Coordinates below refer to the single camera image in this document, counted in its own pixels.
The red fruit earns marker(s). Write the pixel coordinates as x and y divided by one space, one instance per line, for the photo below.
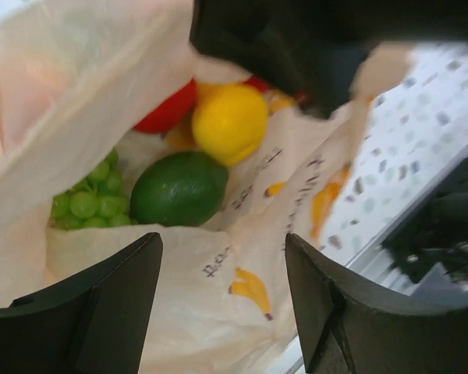
170 112

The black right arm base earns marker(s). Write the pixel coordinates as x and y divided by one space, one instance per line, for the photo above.
435 231

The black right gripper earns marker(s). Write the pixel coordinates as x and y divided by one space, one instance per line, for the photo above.
311 50

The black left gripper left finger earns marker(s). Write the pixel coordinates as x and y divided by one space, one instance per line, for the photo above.
92 322

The orange translucent plastic bag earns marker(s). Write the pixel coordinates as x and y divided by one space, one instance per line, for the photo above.
74 78

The yellow lemon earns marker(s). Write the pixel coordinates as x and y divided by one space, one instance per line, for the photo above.
229 122

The green grape bunch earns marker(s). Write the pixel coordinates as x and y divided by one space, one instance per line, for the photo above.
98 200

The green lime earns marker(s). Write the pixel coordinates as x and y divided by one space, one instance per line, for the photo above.
182 189

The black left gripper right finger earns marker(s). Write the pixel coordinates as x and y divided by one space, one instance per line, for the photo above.
376 330

